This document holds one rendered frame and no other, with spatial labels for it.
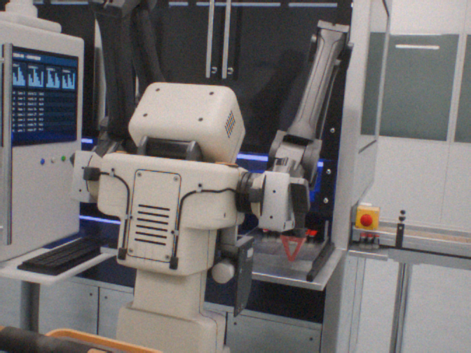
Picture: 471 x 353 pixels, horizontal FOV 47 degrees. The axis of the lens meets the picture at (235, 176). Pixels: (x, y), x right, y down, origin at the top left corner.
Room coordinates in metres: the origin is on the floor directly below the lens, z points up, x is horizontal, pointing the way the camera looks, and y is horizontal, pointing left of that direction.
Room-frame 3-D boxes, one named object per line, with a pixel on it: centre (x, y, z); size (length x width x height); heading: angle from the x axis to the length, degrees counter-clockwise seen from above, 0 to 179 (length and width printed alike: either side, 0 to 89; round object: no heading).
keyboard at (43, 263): (1.77, 0.52, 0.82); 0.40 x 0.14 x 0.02; 163
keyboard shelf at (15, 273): (1.78, 0.58, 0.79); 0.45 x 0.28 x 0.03; 163
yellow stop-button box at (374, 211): (1.81, -0.46, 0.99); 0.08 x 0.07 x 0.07; 162
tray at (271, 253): (1.72, -0.16, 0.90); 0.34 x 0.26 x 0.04; 162
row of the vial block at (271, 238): (1.83, -0.20, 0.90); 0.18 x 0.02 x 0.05; 73
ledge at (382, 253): (1.84, -0.48, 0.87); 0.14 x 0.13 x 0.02; 162
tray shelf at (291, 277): (1.76, 0.00, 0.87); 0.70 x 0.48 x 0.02; 72
